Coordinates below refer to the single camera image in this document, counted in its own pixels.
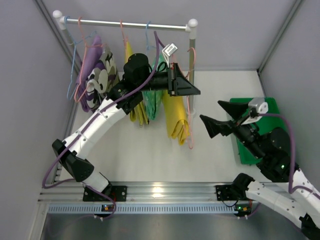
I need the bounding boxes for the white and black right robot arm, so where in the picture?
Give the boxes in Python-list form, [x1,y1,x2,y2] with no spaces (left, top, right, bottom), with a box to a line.
[199,97,320,240]

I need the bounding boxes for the green tie-dye trousers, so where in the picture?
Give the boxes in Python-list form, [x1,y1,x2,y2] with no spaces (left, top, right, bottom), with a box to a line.
[143,53,167,121]

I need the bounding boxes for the pink hanger of yellow trousers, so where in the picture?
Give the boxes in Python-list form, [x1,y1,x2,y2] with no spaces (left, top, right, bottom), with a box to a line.
[183,47,197,150]

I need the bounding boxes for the pink hanger of purple trousers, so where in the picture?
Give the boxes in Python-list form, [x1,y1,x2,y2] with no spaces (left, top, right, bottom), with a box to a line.
[73,16,106,103]

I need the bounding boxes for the purple trousers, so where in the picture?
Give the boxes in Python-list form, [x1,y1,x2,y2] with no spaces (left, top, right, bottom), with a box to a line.
[76,35,103,99]

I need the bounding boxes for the camouflage trousers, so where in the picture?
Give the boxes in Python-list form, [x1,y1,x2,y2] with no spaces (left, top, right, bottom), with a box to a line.
[85,46,120,112]

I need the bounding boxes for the empty light blue hanger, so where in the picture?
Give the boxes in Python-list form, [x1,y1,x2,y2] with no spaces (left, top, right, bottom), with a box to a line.
[63,16,84,101]

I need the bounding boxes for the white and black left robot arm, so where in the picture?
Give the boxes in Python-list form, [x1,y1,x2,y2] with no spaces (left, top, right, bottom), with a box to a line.
[52,53,201,196]

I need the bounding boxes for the blue hanger of green trousers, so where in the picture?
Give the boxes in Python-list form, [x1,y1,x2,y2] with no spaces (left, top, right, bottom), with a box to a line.
[145,21,154,55]

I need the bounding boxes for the aluminium mounting rail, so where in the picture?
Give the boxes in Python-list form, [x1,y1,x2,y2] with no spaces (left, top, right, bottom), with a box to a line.
[37,181,311,215]

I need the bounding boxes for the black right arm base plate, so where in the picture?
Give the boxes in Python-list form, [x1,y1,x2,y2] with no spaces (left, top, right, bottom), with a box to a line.
[215,184,262,203]

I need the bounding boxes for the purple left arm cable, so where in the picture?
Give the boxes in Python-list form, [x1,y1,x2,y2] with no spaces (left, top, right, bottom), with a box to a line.
[41,31,167,221]

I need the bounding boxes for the green plastic bin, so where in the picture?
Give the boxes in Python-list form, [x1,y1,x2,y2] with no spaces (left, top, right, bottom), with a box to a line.
[229,97,284,165]

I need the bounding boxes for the pink hanger of olive trousers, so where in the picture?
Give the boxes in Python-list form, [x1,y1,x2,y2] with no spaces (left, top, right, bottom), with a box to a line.
[119,20,128,50]

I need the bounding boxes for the silver clothes rack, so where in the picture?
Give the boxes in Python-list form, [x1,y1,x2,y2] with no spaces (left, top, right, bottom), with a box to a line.
[53,10,198,121]

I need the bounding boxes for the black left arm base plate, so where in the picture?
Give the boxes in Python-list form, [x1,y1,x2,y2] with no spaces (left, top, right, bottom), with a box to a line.
[82,185,127,202]

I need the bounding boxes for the olive yellow trousers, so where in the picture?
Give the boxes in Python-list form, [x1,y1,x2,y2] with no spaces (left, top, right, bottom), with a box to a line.
[124,40,149,127]

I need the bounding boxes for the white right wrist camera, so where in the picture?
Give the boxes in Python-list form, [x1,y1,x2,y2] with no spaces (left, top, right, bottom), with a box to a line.
[241,97,269,125]

